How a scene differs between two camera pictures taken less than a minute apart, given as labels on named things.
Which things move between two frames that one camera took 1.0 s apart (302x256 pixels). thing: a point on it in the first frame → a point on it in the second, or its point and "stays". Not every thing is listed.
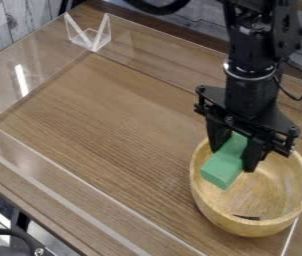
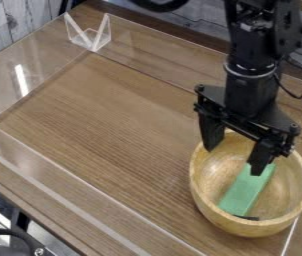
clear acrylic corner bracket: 88,39 stays
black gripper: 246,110 stays
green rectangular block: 223,169 → 244,189
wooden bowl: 267,199 stays
